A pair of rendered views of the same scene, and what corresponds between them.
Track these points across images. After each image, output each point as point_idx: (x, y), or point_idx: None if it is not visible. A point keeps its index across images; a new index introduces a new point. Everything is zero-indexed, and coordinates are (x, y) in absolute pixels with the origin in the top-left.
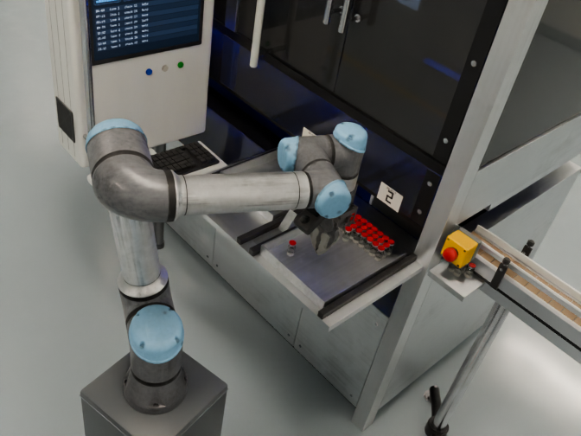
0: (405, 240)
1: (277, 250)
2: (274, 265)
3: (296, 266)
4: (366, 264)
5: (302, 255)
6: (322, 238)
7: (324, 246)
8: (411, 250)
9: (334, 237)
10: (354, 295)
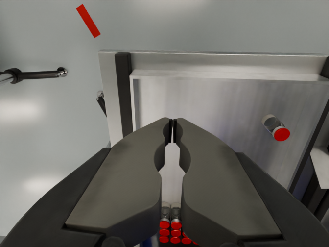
0: (167, 244)
1: (293, 109)
2: (274, 74)
3: (240, 106)
4: (167, 188)
5: (249, 133)
6: (139, 178)
7: (122, 146)
8: (150, 238)
9: (4, 246)
10: (122, 133)
